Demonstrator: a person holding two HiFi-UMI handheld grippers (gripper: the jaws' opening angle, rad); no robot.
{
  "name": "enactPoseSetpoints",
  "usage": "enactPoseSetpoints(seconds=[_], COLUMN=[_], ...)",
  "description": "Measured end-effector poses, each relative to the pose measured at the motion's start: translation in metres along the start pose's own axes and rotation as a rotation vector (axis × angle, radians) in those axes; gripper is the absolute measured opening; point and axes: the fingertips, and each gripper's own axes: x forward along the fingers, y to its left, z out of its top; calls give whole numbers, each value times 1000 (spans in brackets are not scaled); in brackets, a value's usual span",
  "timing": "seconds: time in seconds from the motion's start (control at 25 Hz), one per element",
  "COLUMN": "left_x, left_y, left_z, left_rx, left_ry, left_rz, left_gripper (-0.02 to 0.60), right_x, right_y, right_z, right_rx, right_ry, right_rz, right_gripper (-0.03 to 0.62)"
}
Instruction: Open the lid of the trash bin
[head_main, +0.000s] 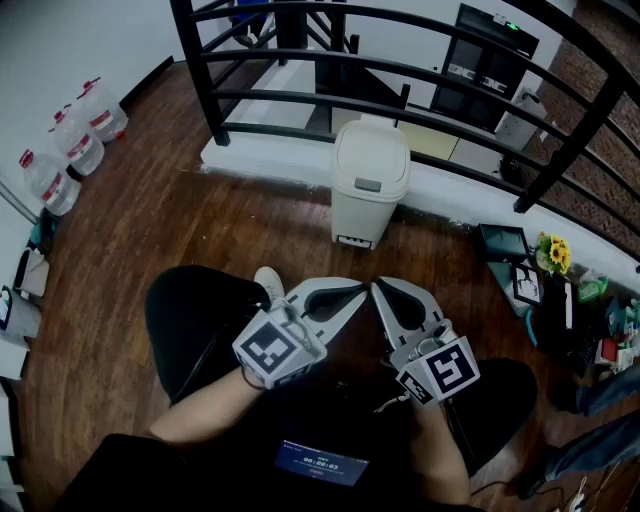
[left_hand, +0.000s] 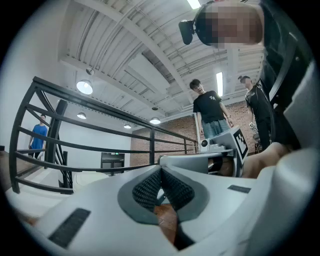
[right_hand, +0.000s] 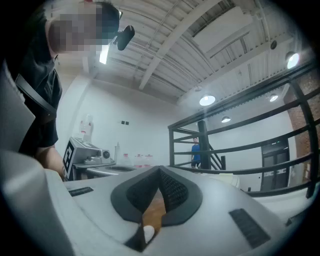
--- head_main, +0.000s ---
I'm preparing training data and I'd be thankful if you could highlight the green bag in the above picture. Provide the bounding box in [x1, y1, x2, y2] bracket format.
[30, 209, 59, 251]

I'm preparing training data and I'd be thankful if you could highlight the red and white box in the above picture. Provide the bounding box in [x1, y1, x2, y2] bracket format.
[599, 337, 624, 365]

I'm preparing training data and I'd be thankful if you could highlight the person's black shirt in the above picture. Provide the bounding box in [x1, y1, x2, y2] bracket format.
[49, 399, 481, 512]

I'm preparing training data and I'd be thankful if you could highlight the person's left leg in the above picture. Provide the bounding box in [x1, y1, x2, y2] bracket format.
[144, 264, 274, 406]

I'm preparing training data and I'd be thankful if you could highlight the black staircase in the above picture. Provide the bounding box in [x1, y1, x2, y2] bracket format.
[227, 0, 411, 136]

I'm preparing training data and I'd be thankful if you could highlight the black double door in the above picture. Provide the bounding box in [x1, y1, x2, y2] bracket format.
[430, 3, 541, 132]

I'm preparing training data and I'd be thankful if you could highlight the person's white shoe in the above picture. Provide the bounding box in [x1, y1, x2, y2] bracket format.
[253, 266, 285, 304]

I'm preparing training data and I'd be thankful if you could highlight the black bag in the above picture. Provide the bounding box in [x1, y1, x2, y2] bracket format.
[534, 274, 601, 361]

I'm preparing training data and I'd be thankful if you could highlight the clear water jug red cap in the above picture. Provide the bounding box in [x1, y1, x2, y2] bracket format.
[48, 103, 106, 177]
[77, 77, 130, 144]
[18, 148, 82, 217]

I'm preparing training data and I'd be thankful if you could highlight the person's left forearm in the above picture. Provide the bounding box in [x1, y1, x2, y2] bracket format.
[149, 367, 264, 446]

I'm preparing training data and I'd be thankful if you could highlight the person's right forearm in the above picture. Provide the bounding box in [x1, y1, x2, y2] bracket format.
[409, 399, 471, 506]

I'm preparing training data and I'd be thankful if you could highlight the beige plastic trash bin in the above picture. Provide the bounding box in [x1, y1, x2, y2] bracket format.
[328, 118, 412, 251]

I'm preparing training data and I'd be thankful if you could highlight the grey printed bag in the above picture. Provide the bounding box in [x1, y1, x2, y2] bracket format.
[0, 284, 41, 349]

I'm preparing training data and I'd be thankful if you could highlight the teal hoop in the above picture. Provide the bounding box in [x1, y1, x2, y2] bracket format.
[523, 307, 540, 347]

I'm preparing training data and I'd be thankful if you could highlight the white tote bag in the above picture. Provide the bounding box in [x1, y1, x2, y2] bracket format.
[12, 247, 51, 299]

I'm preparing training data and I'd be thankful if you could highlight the black metal railing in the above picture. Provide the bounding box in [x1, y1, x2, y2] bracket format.
[169, 0, 640, 246]

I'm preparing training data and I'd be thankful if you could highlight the person's right leg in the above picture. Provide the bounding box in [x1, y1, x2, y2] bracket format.
[449, 358, 539, 476]

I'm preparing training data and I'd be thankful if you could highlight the yellow sunflower bouquet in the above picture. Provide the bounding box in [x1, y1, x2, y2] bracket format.
[535, 232, 572, 276]

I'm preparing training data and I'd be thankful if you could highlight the black phone with lit screen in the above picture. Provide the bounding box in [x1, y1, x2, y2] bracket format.
[273, 439, 370, 487]

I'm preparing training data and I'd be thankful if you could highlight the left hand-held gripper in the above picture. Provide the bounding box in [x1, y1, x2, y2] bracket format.
[232, 277, 371, 391]

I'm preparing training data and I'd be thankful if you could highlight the green packet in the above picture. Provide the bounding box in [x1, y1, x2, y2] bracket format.
[577, 269, 610, 304]

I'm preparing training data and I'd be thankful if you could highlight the black framed picture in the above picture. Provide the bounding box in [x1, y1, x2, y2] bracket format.
[509, 262, 544, 307]

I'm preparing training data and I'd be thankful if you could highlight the black remote control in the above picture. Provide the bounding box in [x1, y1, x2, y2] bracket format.
[574, 337, 604, 379]

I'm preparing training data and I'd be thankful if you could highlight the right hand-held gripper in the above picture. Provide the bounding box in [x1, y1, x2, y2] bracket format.
[370, 277, 481, 406]

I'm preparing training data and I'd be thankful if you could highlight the person's leg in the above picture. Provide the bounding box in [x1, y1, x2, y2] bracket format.
[144, 264, 274, 406]
[449, 358, 539, 476]

